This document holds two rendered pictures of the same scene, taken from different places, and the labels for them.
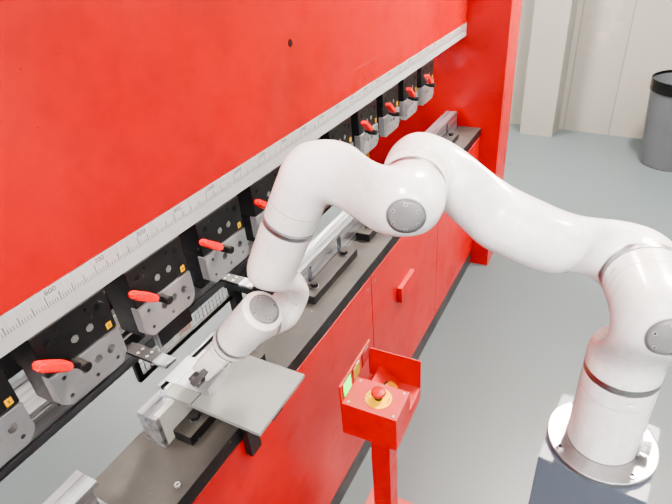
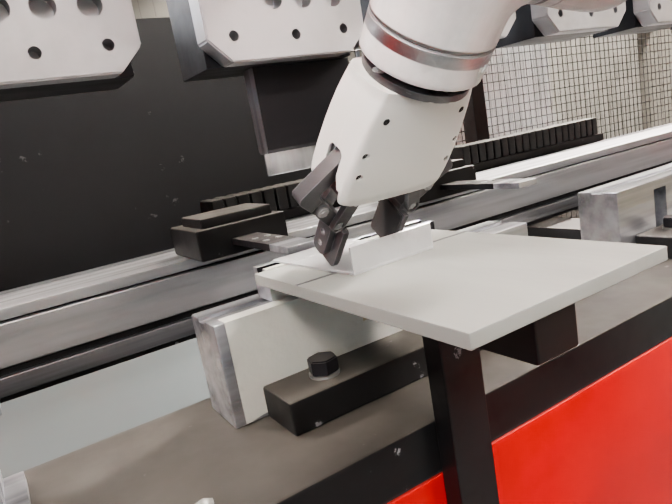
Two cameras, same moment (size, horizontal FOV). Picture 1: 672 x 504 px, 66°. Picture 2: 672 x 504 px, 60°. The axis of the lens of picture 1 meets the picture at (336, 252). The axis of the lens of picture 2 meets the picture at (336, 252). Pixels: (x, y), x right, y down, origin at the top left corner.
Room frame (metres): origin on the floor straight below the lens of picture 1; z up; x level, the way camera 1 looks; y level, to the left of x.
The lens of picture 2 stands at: (0.44, 0.11, 1.11)
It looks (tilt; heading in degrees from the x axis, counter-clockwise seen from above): 11 degrees down; 29
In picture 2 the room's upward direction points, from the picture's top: 10 degrees counter-clockwise
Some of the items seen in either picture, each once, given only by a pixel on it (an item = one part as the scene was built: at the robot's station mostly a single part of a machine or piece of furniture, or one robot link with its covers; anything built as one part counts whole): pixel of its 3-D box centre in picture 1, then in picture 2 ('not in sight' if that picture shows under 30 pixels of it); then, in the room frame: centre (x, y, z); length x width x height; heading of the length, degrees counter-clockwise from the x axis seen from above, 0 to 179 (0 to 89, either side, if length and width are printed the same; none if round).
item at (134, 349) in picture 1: (131, 346); (250, 231); (1.00, 0.53, 1.01); 0.26 x 0.12 x 0.05; 59
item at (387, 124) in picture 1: (381, 109); not in sight; (1.94, -0.22, 1.26); 0.15 x 0.09 x 0.17; 149
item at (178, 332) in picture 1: (172, 323); (306, 116); (0.93, 0.38, 1.13); 0.10 x 0.02 x 0.10; 149
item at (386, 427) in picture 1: (381, 392); not in sight; (1.02, -0.09, 0.75); 0.20 x 0.16 x 0.18; 151
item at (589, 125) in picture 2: not in sight; (525, 140); (1.79, 0.34, 1.02); 0.44 x 0.06 x 0.04; 149
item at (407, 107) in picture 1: (401, 95); not in sight; (2.11, -0.32, 1.26); 0.15 x 0.09 x 0.17; 149
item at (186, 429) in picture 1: (223, 393); (414, 351); (0.93, 0.31, 0.89); 0.30 x 0.05 x 0.03; 149
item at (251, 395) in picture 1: (235, 385); (430, 268); (0.85, 0.25, 1.00); 0.26 x 0.18 x 0.01; 59
